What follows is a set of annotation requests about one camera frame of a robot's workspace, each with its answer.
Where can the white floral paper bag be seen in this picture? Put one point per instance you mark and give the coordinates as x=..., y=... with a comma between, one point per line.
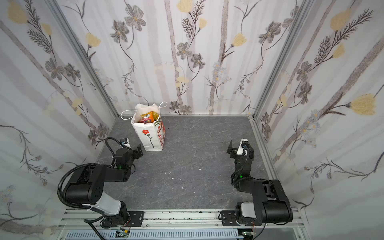
x=152, y=135

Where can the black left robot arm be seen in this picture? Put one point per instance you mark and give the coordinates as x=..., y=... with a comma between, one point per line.
x=83, y=186

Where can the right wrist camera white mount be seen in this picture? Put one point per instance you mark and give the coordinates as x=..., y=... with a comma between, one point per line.
x=244, y=146

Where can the pink orange candy bag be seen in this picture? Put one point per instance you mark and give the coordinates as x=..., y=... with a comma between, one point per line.
x=149, y=117

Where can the left aluminium corner post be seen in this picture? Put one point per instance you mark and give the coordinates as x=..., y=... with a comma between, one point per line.
x=80, y=52

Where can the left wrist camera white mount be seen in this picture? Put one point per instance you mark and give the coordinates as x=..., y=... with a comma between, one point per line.
x=125, y=142

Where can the aluminium corner post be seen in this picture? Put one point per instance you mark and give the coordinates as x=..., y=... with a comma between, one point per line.
x=80, y=52
x=287, y=47

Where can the small green circuit board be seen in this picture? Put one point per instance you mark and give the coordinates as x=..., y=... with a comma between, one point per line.
x=122, y=234

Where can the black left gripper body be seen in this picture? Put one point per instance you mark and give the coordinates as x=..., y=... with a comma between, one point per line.
x=137, y=152

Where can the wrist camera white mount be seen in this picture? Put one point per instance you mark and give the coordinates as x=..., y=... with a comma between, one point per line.
x=244, y=146
x=125, y=142

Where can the white slotted cable duct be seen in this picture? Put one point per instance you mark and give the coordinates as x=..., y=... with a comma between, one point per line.
x=178, y=234

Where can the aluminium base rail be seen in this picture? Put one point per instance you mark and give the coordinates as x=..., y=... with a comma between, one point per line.
x=151, y=220

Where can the right aluminium corner post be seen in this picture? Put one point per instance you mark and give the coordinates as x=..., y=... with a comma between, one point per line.
x=287, y=47

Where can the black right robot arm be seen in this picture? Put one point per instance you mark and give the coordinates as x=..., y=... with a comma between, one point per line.
x=269, y=204

